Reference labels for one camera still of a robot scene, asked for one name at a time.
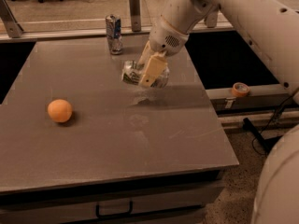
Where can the black drawer handle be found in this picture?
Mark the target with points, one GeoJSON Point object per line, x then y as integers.
{"type": "Point", "coordinates": [113, 210]}

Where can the crushed blue silver can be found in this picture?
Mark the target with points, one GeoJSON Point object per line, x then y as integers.
{"type": "Point", "coordinates": [113, 30]}

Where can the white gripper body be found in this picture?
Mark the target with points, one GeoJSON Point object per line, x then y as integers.
{"type": "Point", "coordinates": [164, 38]}

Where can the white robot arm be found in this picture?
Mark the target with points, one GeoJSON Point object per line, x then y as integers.
{"type": "Point", "coordinates": [272, 31]}

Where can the black floor stand bar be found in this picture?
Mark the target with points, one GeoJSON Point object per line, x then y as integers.
{"type": "Point", "coordinates": [266, 144]}

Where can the metal railing post middle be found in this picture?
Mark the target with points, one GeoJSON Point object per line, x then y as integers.
{"type": "Point", "coordinates": [135, 15]}

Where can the metal railing post right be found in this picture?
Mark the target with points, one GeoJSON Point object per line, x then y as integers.
{"type": "Point", "coordinates": [211, 19]}

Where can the orange fruit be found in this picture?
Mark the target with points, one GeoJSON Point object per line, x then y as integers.
{"type": "Point", "coordinates": [60, 110]}

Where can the orange tape roll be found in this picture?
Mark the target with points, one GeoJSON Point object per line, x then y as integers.
{"type": "Point", "coordinates": [240, 89]}

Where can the metal railing post left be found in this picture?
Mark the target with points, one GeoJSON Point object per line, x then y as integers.
{"type": "Point", "coordinates": [14, 30]}

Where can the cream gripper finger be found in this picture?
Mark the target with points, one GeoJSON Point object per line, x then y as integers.
{"type": "Point", "coordinates": [155, 65]}
{"type": "Point", "coordinates": [145, 56]}

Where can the metal railing post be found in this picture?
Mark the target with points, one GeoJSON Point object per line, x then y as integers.
{"type": "Point", "coordinates": [135, 15]}
{"type": "Point", "coordinates": [14, 30]}
{"type": "Point", "coordinates": [211, 19]}

